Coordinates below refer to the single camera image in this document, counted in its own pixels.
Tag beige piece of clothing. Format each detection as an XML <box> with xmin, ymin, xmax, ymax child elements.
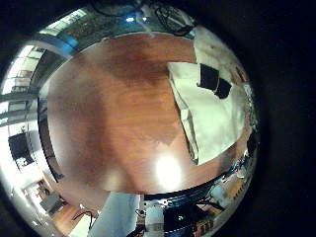
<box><xmin>167</xmin><ymin>61</ymin><xmax>249</xmax><ymax>166</ymax></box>

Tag device with blue light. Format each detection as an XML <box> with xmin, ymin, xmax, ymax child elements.
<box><xmin>123</xmin><ymin>12</ymin><xmax>146</xmax><ymax>25</ymax></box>

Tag black equipment rack blue lights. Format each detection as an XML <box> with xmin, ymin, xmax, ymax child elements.
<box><xmin>163</xmin><ymin>202</ymin><xmax>215</xmax><ymax>233</ymax></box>

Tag bright window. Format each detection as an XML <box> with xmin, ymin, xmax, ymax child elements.
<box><xmin>39</xmin><ymin>8</ymin><xmax>89</xmax><ymax>38</ymax></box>

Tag grey office chair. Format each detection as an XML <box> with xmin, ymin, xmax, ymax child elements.
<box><xmin>39</xmin><ymin>193</ymin><xmax>64</xmax><ymax>215</ymax></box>

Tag black cable bundle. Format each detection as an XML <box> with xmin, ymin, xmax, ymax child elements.
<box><xmin>153</xmin><ymin>5</ymin><xmax>196</xmax><ymax>38</ymax></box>

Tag black wall monitor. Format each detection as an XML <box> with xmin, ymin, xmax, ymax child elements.
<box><xmin>7</xmin><ymin>132</ymin><xmax>35</xmax><ymax>166</ymax></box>

